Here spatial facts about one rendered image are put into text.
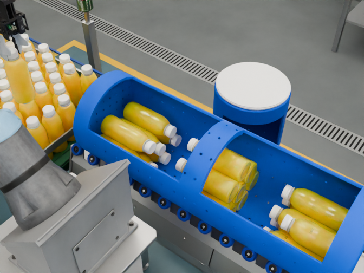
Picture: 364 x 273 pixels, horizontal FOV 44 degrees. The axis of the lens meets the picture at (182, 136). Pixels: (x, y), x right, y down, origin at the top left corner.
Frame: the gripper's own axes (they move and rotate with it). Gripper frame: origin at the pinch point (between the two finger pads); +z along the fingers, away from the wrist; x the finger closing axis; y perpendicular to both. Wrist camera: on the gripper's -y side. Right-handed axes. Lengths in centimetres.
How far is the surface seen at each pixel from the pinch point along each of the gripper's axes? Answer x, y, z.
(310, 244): 5, 99, 19
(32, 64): 17.1, -18.1, 21.7
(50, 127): 1.1, 7.7, 27.3
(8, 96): 0.0, -10.3, 22.1
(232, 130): 18, 68, 7
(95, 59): 48, -19, 38
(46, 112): 2.1, 6.7, 21.8
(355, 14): 270, 30, 100
